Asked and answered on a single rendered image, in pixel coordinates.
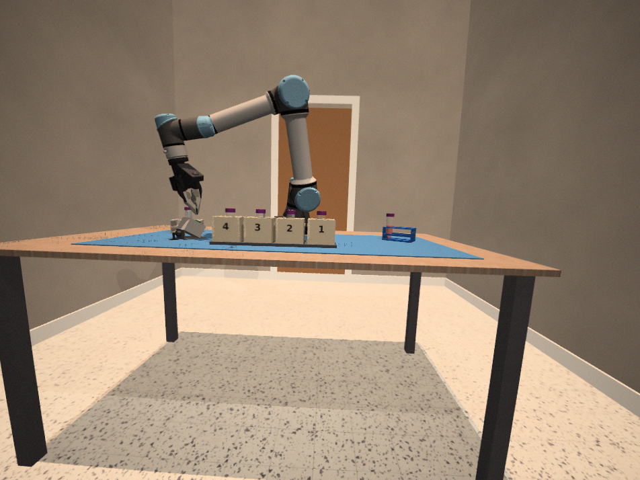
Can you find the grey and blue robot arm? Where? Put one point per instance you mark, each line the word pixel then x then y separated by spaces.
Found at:
pixel 293 96

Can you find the beige control box with green button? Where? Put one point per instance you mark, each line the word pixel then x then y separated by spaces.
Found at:
pixel 191 227

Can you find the dark blue tube rack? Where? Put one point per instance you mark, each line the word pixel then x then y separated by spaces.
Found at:
pixel 412 235

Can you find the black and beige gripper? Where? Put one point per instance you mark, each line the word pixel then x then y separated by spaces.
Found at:
pixel 184 184

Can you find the blue bench mat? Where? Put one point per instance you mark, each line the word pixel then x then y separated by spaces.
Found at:
pixel 346 245

